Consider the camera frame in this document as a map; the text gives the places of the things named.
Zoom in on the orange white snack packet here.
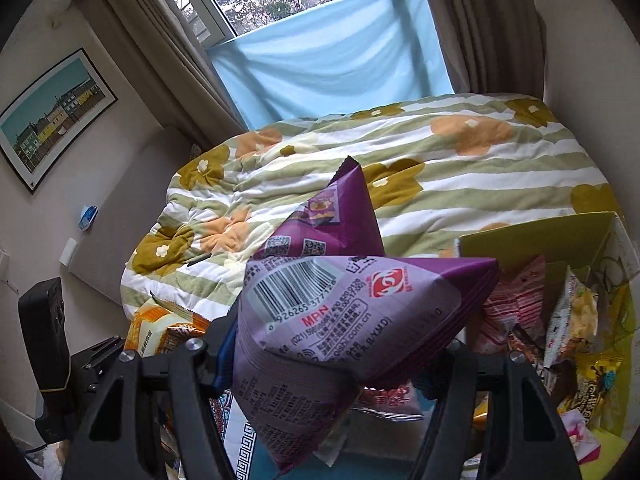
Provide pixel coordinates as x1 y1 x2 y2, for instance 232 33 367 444
124 302 213 358

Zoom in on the brown curtain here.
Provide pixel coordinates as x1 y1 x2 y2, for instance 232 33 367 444
415 0 551 103
92 0 248 136

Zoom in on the white chips snack packet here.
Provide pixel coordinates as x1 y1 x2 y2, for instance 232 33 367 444
542 265 601 368

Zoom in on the yellow brown snack packet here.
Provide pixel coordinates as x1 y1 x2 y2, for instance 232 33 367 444
570 350 626 431

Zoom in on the purple snack packet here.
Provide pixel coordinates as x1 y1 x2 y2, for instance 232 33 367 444
232 156 501 473

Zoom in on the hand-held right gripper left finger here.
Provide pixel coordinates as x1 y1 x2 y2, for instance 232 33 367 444
70 310 240 480

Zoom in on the pink white snack packet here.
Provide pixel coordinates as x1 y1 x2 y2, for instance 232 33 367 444
475 255 548 356

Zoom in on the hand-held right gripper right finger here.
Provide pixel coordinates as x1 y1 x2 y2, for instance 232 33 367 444
410 339 581 480

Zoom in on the green cardboard box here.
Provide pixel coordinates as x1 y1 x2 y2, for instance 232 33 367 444
457 210 640 461

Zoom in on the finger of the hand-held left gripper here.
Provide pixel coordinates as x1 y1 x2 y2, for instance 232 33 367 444
70 337 126 396

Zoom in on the dark red snack packet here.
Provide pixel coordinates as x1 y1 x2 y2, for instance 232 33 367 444
357 380 426 421

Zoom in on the framed houses picture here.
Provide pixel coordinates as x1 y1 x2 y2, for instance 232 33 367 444
0 47 119 195

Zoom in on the light blue window cloth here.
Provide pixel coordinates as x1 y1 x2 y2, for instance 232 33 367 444
205 0 456 131

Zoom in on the gold snack packet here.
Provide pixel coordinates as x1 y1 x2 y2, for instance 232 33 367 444
472 395 495 431

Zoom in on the grey padded headboard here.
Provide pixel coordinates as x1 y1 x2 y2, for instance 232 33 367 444
65 125 211 291

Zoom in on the white framed window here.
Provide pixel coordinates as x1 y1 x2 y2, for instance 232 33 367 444
150 0 421 46

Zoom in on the large pink snack packet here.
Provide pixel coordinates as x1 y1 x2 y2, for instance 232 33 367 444
557 407 603 466

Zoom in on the floral striped blanket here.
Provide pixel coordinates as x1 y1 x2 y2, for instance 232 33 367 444
120 92 626 321

